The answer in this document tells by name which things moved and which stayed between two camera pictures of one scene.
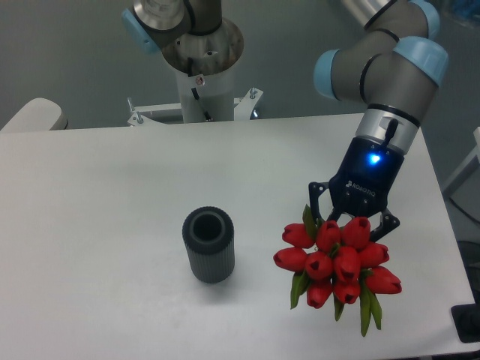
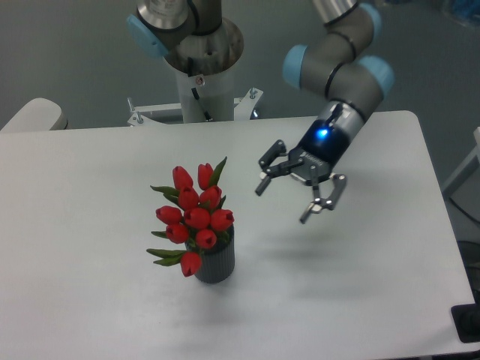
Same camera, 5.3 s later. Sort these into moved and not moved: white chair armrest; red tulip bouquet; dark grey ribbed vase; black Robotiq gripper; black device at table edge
Moved: black Robotiq gripper; red tulip bouquet
Not moved: black device at table edge; dark grey ribbed vase; white chair armrest
